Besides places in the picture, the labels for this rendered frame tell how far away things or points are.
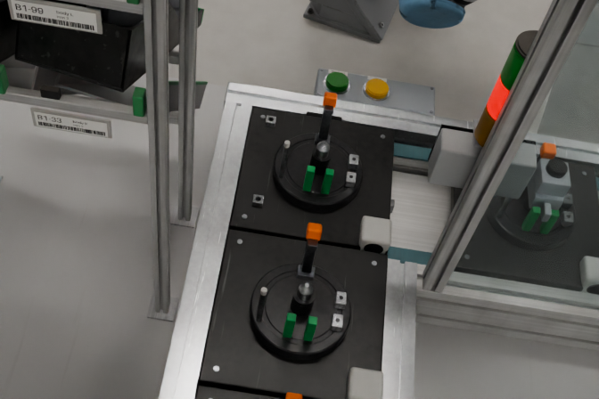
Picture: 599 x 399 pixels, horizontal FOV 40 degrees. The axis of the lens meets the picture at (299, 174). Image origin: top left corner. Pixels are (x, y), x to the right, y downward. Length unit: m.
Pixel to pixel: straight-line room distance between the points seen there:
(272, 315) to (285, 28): 0.71
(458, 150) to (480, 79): 0.66
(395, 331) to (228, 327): 0.23
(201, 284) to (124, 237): 0.20
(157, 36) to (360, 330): 0.55
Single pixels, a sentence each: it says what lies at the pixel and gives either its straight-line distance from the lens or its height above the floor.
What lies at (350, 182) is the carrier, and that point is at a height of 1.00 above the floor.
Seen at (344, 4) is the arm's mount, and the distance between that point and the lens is 1.66.
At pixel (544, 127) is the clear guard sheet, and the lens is 0.97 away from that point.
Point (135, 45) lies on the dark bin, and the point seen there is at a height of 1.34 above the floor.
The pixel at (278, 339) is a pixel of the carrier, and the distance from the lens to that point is 1.13.
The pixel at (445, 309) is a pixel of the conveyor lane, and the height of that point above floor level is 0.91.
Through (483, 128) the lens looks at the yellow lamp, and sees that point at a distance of 1.00.
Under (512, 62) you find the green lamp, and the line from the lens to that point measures 0.93.
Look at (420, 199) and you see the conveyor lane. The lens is 1.38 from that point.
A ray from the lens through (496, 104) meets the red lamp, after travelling 0.97.
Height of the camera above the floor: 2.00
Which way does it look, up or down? 53 degrees down
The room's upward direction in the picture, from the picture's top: 11 degrees clockwise
